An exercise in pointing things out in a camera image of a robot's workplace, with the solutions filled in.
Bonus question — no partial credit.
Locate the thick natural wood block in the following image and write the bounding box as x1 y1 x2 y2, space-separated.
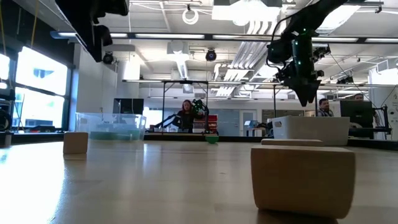
250 145 357 220

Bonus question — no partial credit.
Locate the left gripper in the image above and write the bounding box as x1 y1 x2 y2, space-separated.
55 0 130 63

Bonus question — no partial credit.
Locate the black monitor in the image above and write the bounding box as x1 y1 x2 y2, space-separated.
339 99 374 129
112 98 145 115

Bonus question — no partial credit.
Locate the white ceiling light panel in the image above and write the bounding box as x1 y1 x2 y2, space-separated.
313 3 361 34
211 0 282 27

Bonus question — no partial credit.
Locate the black equipment stand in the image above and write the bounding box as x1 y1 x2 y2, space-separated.
373 105 393 137

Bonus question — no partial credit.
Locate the long ceiling light bar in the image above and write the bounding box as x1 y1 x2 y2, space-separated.
51 30 398 44

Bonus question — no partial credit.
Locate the red tool chest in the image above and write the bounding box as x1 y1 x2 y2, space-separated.
205 114 219 134

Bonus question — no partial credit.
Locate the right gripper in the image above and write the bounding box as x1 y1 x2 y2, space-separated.
266 29 324 107

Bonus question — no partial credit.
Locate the white plastic bin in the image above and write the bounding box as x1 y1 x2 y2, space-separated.
272 116 351 147

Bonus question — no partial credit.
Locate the black metal stand frame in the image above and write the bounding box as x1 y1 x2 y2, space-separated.
161 80 210 133
272 82 318 118

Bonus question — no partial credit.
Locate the clear plastic bin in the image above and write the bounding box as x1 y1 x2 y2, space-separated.
74 112 147 141

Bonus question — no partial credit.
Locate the white coiled cable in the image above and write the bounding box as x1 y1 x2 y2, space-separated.
182 7 200 26

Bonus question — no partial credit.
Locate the arched natural wood block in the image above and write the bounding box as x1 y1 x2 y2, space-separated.
62 131 90 155

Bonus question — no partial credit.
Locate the black ceiling spotlight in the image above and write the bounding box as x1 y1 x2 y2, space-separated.
101 51 114 65
312 43 331 62
205 48 218 62

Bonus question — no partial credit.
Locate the white door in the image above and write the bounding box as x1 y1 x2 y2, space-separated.
239 109 257 137

